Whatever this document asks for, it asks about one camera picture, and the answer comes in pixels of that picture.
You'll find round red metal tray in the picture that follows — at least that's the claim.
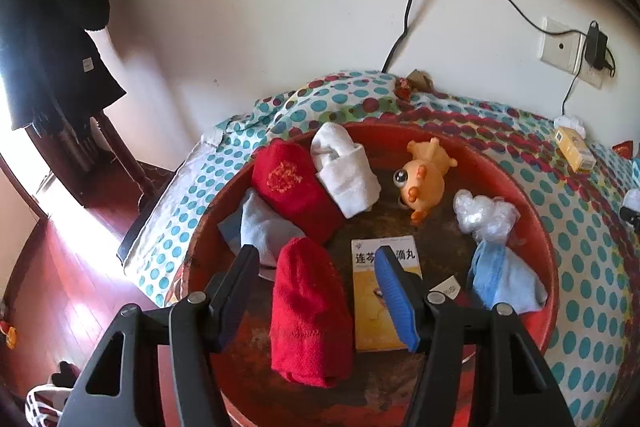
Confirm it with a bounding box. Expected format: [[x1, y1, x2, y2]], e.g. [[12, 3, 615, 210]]
[[212, 121, 559, 426]]

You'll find yellow medicine box cartoon face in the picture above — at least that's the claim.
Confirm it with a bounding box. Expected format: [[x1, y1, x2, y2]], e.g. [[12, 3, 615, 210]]
[[352, 235, 422, 352]]

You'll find clear plastic bag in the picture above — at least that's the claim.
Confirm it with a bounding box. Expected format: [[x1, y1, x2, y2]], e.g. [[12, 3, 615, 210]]
[[452, 190, 521, 245]]

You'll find adapter black cable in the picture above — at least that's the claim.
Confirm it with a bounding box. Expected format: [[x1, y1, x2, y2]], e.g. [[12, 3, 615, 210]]
[[560, 66, 586, 118]]

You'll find grey blue sock bundle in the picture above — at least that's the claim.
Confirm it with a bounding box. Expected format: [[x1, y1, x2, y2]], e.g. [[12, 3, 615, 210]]
[[218, 188, 305, 282]]

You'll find small red candy wrapper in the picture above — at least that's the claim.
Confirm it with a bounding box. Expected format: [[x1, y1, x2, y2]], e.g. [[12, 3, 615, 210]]
[[394, 69, 434, 102]]

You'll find plain red sock bundle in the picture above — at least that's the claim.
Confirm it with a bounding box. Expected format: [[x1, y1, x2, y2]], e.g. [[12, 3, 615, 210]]
[[270, 237, 354, 388]]

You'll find red Marubi box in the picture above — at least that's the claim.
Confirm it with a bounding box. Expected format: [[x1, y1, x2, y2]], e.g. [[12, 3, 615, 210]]
[[431, 275, 471, 307]]

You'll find yellow white medicine box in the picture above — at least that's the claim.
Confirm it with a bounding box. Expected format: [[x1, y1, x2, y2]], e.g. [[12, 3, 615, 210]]
[[554, 127, 597, 173]]

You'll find orange rubber toy animal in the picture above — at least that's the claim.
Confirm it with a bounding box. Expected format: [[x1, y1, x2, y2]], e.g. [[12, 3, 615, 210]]
[[393, 138, 458, 227]]

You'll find black power adapter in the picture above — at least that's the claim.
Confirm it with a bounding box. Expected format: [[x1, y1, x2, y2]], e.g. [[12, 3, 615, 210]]
[[584, 20, 616, 77]]

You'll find white sock bundle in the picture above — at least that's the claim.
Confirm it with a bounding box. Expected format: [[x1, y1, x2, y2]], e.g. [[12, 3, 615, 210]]
[[310, 122, 381, 219]]

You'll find red embroidered sock bundle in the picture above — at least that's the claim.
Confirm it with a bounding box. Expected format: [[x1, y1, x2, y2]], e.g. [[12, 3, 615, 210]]
[[252, 140, 345, 244]]

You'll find white wall socket plate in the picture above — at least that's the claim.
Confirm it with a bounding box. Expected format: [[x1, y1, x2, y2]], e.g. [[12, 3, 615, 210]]
[[538, 16, 608, 89]]

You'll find black thin wall cable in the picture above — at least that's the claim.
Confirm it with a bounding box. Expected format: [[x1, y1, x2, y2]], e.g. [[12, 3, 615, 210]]
[[380, 0, 440, 74]]

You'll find red snack packet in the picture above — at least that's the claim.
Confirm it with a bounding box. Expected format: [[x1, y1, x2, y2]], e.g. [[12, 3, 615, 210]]
[[612, 140, 634, 160]]

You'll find light blue sock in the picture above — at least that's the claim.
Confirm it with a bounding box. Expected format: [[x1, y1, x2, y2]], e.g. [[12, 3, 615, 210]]
[[466, 241, 548, 314]]

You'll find polka dot bed sheet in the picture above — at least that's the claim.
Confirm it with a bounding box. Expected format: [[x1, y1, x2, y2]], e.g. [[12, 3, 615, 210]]
[[124, 70, 639, 426]]

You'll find dark wooden coat stand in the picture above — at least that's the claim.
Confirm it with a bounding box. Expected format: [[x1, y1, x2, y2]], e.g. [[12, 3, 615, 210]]
[[94, 112, 155, 210]]

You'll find black hanging coat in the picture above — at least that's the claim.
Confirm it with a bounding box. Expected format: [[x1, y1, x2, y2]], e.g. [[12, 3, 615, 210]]
[[1, 0, 126, 139]]

